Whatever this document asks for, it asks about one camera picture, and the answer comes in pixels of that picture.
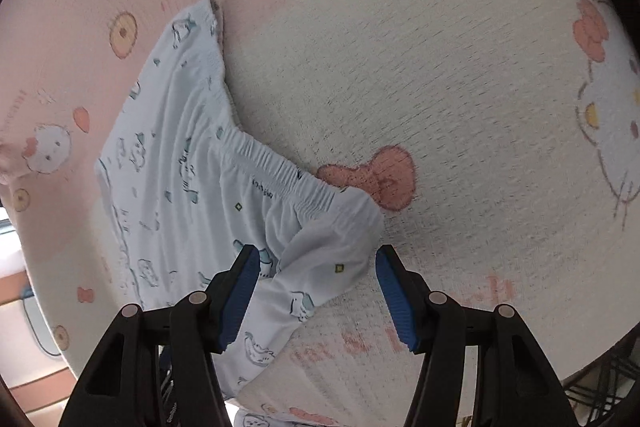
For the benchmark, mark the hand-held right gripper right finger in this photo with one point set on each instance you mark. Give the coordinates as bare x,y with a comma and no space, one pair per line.
397,302

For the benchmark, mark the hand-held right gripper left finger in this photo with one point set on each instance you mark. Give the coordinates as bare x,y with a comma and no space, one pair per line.
240,297

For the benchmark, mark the pink cat printed blanket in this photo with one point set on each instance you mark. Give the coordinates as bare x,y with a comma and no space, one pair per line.
425,82

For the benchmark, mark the light blue printed pants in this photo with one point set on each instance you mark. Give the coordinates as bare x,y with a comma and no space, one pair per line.
190,167

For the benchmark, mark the person's white printed clothing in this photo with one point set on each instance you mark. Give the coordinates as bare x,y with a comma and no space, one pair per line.
252,421

